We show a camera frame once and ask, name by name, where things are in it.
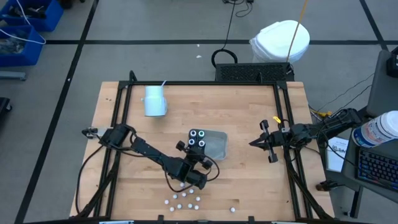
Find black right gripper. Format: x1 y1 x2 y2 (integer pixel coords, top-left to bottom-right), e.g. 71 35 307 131
249 119 292 164

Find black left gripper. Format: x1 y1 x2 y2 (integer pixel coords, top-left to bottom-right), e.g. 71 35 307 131
175 140 215 171

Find grey plastic bin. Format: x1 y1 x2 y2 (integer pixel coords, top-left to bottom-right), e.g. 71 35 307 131
187 129 229 161

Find white cylindrical projector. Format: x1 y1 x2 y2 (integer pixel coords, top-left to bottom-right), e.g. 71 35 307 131
141 85 169 118

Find black mesh computer case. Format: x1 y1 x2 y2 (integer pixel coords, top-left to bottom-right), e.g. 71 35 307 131
215 62 295 83

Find white paper sheet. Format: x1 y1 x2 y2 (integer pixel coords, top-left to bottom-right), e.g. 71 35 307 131
326 136 349 174

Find dark grey desk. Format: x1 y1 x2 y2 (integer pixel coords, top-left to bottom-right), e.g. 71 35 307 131
323 105 398 205

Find white lined trash can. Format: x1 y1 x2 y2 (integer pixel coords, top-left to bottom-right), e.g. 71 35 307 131
249 19 311 65

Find white wipes canister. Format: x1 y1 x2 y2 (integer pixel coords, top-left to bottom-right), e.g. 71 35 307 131
352 110 398 149

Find black backlit keyboard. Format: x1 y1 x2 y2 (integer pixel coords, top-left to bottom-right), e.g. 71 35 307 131
354 148 398 191

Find grey flat panel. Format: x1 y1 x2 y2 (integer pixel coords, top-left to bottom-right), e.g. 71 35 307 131
366 49 398 118

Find black device on panel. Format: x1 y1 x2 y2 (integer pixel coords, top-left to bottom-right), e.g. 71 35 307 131
386 46 398 78

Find blue plastic storage bin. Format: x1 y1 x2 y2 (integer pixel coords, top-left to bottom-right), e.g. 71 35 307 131
0 0 65 32
0 24 47 68

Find grey floor bar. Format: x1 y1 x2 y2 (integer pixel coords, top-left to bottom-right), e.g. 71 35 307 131
0 71 27 82

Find black left wrist camera cable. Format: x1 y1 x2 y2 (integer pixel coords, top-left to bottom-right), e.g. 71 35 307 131
164 154 221 193

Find yellow floor cable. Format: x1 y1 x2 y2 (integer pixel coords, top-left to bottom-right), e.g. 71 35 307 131
309 107 333 119

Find black floor cable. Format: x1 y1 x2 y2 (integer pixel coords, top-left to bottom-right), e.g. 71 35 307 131
211 0 239 68

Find yellow hanging cable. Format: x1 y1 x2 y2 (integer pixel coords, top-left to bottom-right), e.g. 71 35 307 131
285 0 309 63

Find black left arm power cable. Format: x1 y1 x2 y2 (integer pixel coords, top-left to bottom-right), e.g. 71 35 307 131
75 144 105 215

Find white loose cable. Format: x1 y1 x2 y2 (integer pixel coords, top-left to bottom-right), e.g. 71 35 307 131
0 0 47 44

